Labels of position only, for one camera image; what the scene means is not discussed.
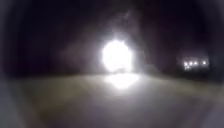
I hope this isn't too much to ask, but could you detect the vehicle with bright headlights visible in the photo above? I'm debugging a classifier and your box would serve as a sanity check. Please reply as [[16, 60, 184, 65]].
[[100, 39, 135, 75]]

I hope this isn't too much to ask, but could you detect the grey asphalt path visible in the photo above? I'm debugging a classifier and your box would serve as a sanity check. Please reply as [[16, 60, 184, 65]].
[[13, 73, 218, 128]]

